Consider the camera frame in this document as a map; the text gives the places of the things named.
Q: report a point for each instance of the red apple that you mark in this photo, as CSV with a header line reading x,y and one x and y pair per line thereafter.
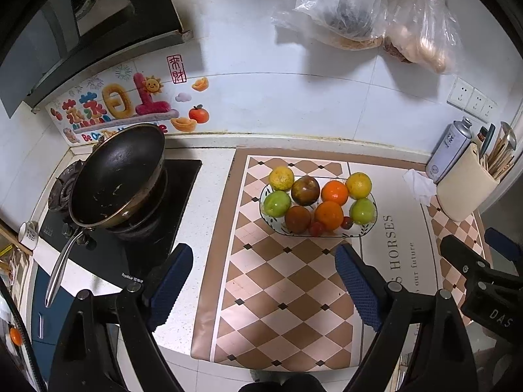
x,y
305,190

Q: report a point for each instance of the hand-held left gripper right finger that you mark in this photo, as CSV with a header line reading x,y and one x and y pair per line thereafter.
x,y
359,290

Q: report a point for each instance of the yellow citrus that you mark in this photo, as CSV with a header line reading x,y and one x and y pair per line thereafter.
x,y
281,177
358,185

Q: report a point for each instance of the floral glass plate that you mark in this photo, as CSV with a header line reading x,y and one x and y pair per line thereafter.
x,y
282,225

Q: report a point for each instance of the bright orange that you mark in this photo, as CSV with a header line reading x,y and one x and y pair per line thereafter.
x,y
329,215
335,192

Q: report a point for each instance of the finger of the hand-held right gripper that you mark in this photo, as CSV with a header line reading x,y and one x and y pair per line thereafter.
x,y
465,261
506,245

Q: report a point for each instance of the metal ladle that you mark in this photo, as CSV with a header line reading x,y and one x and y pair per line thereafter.
x,y
508,132

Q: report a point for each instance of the blue cabinet front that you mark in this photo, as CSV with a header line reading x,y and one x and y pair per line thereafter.
x,y
81,294

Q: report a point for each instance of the grey spray can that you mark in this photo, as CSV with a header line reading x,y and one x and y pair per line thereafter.
x,y
447,151

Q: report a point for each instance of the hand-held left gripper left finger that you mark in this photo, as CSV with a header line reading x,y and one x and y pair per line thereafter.
x,y
169,290

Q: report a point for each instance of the green round fruit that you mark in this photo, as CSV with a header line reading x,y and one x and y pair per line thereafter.
x,y
277,204
363,211

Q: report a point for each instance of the small orange round object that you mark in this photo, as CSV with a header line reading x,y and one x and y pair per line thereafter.
x,y
15,336

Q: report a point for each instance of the red cherry tomato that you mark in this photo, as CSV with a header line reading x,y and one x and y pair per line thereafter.
x,y
347,222
316,228

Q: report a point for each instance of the black gas stove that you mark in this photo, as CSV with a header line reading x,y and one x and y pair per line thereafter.
x,y
163,228

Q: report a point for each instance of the black range hood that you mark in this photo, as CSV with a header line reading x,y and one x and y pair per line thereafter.
x,y
61,20

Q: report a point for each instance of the clear bag with dark contents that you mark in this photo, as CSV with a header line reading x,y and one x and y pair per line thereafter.
x,y
339,8

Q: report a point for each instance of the bundle of wooden chopsticks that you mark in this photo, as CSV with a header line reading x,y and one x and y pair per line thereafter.
x,y
500,157

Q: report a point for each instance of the person's dark clothing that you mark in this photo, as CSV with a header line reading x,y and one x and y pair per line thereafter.
x,y
282,384

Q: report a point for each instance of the white wall socket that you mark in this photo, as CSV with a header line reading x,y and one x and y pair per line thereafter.
x,y
461,93
489,110
476,101

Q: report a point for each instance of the white crumpled tissue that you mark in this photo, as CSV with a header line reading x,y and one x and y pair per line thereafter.
x,y
419,186

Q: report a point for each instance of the small dark orange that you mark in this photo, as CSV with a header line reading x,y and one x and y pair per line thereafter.
x,y
297,218

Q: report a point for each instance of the colourful wall sticker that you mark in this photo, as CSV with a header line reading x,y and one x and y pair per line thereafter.
x,y
118,102

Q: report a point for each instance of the checkered counter mat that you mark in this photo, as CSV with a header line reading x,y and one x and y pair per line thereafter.
x,y
286,294

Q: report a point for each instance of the clear bag with pale contents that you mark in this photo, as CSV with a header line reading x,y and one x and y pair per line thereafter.
x,y
425,20

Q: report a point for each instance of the black wok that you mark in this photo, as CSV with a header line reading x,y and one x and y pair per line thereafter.
x,y
118,175

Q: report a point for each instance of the white cup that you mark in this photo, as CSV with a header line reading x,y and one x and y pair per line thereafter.
x,y
28,235

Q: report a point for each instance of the cream utensil holder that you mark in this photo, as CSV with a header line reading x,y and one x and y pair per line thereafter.
x,y
465,183

